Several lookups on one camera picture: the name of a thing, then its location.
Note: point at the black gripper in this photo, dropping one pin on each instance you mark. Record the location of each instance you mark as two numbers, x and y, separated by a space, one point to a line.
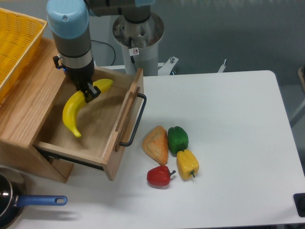
82 78

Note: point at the yellow toy banana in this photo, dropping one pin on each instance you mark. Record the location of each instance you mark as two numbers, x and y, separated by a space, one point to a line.
78 100

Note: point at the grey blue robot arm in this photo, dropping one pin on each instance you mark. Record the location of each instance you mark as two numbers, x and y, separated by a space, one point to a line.
69 23

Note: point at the open wooden top drawer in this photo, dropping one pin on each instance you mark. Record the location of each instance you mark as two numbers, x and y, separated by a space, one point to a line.
103 123

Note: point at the wooden cabinet body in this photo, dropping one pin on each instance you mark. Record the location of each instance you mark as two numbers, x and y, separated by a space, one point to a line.
33 138

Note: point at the yellow plastic basket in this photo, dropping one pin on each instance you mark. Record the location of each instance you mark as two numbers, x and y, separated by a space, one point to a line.
20 36

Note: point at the orange toy bread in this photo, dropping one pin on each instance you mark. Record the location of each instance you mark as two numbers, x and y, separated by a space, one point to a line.
155 145

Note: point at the green toy bell pepper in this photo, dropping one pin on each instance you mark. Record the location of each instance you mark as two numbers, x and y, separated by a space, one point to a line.
178 139

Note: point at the red toy bell pepper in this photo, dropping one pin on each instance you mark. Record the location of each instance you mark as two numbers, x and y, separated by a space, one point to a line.
160 176

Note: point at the yellow toy bell pepper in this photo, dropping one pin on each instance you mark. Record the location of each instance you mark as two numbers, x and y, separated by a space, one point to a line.
187 164

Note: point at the black table corner device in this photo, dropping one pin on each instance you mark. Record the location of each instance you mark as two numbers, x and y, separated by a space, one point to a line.
299 199

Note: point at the black metal drawer handle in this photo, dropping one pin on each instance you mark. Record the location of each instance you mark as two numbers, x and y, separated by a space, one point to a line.
136 125

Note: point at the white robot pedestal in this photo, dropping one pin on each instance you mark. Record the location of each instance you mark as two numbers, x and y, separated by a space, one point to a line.
139 43

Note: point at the black pan blue handle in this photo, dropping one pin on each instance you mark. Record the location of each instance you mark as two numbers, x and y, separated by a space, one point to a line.
14 197

